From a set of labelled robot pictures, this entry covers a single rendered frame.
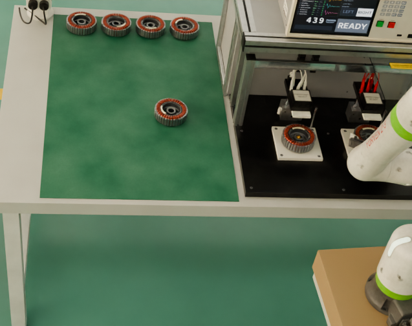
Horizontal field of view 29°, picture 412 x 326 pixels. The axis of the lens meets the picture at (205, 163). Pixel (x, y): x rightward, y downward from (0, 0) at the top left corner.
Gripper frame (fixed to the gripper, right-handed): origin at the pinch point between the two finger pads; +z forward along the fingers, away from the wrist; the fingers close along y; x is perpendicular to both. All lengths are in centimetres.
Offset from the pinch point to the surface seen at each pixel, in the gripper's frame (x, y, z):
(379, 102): 12.4, 1.8, -0.3
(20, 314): -71, -115, 15
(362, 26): 37.6, -9.0, -6.4
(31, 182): -14, -110, -12
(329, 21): 38.5, -19.9, -6.9
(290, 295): -73, -12, 35
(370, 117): 7.4, -0.7, -0.9
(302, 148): -2.9, -24.0, -4.4
